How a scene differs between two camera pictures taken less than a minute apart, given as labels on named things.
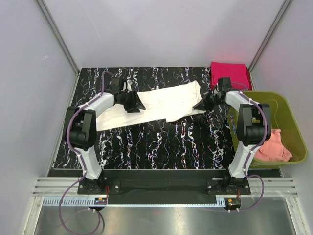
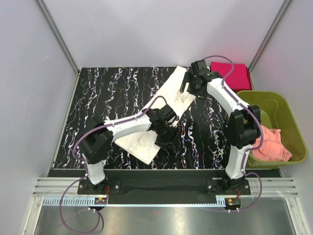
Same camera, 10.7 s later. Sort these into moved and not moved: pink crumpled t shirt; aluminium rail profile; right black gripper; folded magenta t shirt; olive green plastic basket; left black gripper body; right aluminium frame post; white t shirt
Moved: right black gripper; white t shirt; left black gripper body
Not moved: olive green plastic basket; folded magenta t shirt; aluminium rail profile; right aluminium frame post; pink crumpled t shirt
